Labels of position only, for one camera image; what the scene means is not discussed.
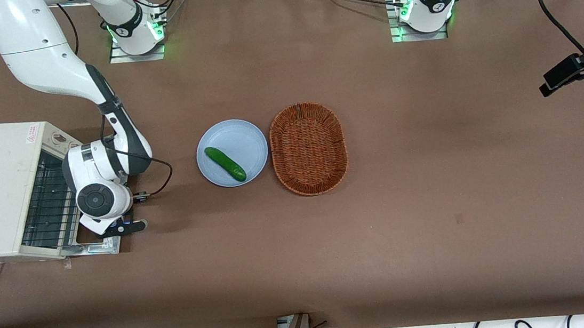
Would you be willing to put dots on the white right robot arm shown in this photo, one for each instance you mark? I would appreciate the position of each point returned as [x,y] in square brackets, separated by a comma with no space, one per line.
[46,59]

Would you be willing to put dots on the beige oven knob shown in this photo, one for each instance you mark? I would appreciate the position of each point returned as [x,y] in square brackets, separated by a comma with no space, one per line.
[58,137]

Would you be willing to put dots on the green cucumber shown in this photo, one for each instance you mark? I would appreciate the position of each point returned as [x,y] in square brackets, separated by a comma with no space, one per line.
[225,164]

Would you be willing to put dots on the light blue plate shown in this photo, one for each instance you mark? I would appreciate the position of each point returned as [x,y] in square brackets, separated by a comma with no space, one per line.
[239,139]

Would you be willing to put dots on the brown wicker basket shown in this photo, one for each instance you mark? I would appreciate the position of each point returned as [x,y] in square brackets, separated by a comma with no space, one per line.
[309,149]

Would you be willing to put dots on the dark right wrist camera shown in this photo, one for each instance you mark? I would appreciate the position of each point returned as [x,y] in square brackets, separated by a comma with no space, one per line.
[126,227]

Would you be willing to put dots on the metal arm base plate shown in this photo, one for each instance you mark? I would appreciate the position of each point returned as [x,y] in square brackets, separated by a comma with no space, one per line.
[400,35]
[124,58]

